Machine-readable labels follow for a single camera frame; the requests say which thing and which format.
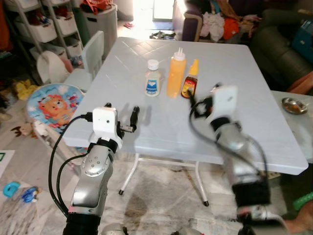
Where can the person's bare knee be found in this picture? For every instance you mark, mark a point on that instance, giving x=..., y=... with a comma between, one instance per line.
x=302, y=84

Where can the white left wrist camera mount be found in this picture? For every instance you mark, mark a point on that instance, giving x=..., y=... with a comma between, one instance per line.
x=104, y=122

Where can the yellow plush toy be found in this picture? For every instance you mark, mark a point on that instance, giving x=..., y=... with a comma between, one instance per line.
x=24, y=90

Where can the lion print child seat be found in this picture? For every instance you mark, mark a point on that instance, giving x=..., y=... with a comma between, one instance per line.
x=55, y=107

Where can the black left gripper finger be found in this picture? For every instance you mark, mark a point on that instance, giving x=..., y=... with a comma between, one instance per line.
x=135, y=117
x=108, y=105

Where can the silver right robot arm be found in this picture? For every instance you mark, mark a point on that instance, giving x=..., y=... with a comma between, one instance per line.
x=242, y=161

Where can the white plastic chair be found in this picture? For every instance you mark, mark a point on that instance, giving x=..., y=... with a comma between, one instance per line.
x=90, y=61

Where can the white-capped mayonnaise bottle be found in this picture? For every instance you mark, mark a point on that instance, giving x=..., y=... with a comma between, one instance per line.
x=152, y=82

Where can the dark green sofa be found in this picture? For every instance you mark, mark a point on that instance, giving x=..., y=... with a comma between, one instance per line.
x=281, y=54

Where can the white side table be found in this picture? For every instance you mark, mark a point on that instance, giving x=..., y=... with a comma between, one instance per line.
x=298, y=132

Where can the grey laundry hamper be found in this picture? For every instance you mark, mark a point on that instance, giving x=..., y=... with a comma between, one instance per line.
x=100, y=27

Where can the small steel bowl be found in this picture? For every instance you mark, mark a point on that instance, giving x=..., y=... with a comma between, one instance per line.
x=295, y=105

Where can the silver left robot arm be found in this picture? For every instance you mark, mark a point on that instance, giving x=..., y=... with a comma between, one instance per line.
x=93, y=181

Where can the white plastic folding table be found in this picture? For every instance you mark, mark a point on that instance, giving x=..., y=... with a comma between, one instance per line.
x=146, y=132

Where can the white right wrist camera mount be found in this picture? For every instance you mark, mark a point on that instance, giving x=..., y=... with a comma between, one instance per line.
x=224, y=100

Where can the person's bare foot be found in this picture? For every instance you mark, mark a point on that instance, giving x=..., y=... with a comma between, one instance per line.
x=301, y=220

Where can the white drawer storage rack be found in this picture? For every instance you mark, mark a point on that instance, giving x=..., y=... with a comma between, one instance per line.
x=41, y=29

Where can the pile of clothes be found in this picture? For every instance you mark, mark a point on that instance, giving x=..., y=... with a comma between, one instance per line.
x=225, y=27

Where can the small brown yellow-capped sauce bottle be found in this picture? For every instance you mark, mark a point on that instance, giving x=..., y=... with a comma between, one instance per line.
x=190, y=85

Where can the orange squeeze bottle white nozzle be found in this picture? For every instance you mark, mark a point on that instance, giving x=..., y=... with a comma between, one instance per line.
x=176, y=76

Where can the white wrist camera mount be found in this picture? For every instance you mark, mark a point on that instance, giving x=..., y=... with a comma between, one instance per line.
x=224, y=100
x=104, y=122

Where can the blue plastic floor toy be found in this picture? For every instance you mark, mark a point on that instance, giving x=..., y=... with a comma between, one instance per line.
x=11, y=189

